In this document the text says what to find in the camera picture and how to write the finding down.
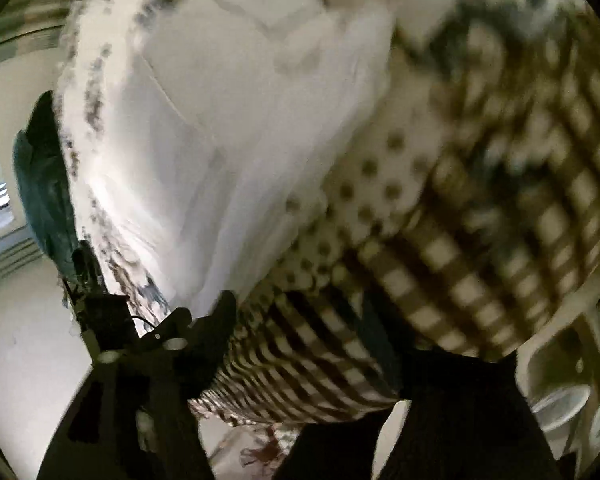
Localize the white ribbed radiator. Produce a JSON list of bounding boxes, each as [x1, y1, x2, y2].
[[0, 230, 44, 289]]

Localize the white pants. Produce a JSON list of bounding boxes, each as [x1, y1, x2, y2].
[[75, 0, 397, 317]]

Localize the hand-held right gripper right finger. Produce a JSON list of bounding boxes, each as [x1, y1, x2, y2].
[[272, 299, 577, 480]]

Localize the green cloth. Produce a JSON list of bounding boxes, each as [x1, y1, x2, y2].
[[12, 90, 82, 272]]

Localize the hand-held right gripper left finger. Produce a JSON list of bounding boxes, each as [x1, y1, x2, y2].
[[37, 291, 239, 480]]

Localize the white round bowl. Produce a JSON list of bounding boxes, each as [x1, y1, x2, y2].
[[530, 385, 592, 432]]

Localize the brown checked bedsheet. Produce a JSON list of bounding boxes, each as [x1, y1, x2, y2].
[[187, 10, 600, 429]]

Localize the white rack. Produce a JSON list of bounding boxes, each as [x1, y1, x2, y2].
[[516, 280, 600, 466]]

